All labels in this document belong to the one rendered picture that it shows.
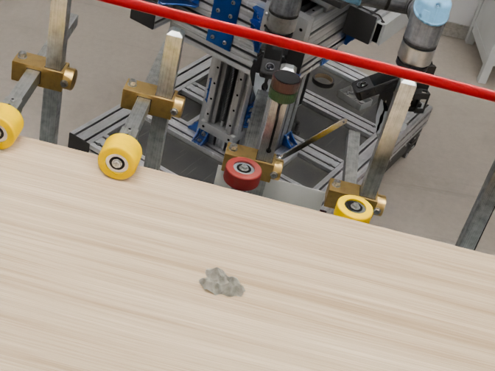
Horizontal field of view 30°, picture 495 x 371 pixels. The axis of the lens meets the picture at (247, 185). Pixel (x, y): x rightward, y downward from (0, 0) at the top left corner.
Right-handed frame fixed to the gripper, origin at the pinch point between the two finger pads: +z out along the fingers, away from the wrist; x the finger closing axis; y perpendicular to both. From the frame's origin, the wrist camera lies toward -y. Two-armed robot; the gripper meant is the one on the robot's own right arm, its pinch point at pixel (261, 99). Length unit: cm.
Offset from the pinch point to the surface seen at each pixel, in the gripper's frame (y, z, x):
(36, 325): -100, -7, 27
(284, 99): -38.8, -24.8, -4.6
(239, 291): -80, -8, -4
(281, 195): -29.0, 6.7, -10.1
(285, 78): -36.7, -28.6, -3.6
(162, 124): -32.8, -7.4, 20.3
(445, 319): -73, -7, -44
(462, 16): 247, 70, -92
